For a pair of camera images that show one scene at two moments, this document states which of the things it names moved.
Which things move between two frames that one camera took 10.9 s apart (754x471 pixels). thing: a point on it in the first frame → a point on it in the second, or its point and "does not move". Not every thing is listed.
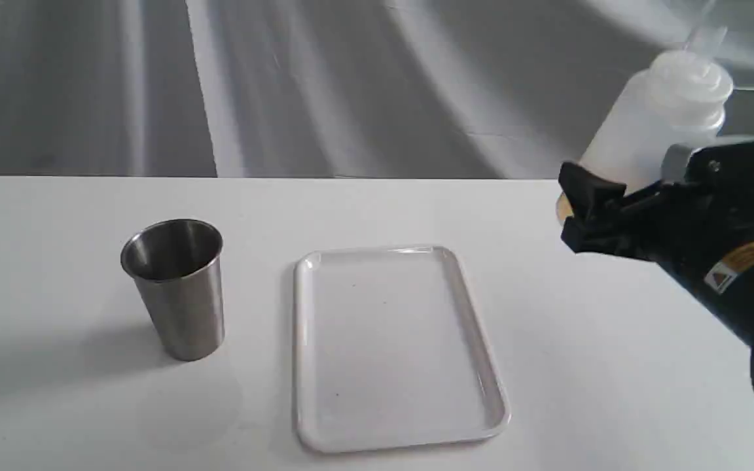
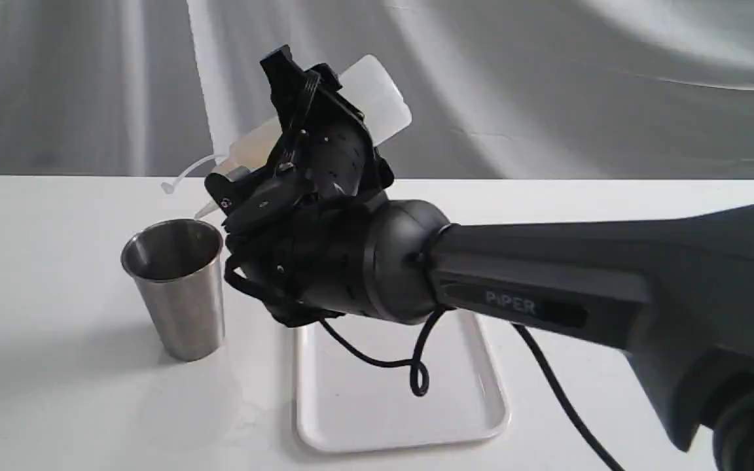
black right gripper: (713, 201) → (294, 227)
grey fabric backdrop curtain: (333, 87) does not move
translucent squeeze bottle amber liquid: (677, 101) → (368, 82)
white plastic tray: (389, 350) does not move
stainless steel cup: (177, 265) does not move
